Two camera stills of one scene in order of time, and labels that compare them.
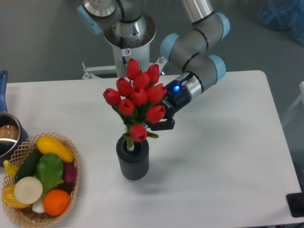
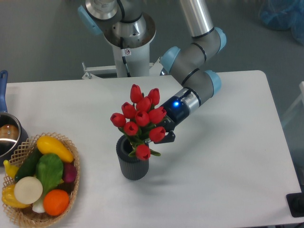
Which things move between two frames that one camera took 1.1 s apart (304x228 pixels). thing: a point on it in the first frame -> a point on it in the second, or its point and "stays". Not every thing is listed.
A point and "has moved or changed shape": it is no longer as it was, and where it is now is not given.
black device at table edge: x=295 y=202 stays
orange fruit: x=55 y=202 stays
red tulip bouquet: x=137 y=101 has moved or changed shape
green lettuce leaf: x=49 y=168 stays
